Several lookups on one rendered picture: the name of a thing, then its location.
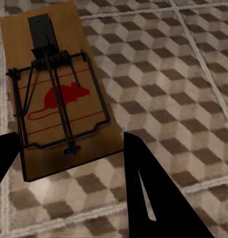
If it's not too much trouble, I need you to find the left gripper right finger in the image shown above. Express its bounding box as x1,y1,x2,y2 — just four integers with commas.
124,132,214,238

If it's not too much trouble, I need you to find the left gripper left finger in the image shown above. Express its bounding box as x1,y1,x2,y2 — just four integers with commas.
0,132,19,182

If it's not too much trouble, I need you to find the mousetrap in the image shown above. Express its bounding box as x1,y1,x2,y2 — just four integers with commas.
0,0,124,182

